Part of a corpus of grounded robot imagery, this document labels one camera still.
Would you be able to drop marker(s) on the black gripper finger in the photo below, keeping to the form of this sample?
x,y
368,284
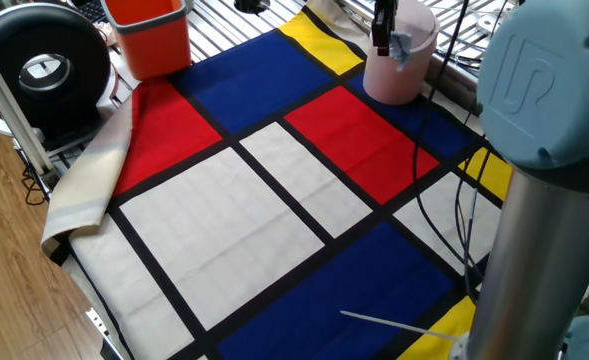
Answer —
x,y
394,15
381,30

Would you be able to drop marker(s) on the white paper ball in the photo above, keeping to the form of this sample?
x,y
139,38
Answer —
x,y
401,47

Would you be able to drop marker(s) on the pink swing-lid trash can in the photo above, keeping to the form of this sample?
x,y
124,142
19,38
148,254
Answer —
x,y
399,80

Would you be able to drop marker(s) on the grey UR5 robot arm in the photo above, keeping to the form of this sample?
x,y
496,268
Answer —
x,y
549,200

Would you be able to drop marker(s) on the silver metal plate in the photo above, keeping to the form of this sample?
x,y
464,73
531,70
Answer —
x,y
489,22

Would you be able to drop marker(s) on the black round object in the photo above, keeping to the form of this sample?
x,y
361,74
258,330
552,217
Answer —
x,y
251,5

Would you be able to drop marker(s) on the colour block tablecloth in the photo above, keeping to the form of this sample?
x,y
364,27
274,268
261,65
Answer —
x,y
254,85

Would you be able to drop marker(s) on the orange plastic bin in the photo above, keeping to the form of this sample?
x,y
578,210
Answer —
x,y
149,45

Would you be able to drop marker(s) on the black keyboard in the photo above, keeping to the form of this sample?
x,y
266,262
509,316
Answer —
x,y
91,10

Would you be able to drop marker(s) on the black round fan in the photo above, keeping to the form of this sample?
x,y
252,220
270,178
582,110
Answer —
x,y
39,35

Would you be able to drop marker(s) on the aluminium frame post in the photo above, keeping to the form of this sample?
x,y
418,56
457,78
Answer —
x,y
9,105

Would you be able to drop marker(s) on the metal angle bracket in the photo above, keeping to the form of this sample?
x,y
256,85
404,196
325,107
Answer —
x,y
99,325

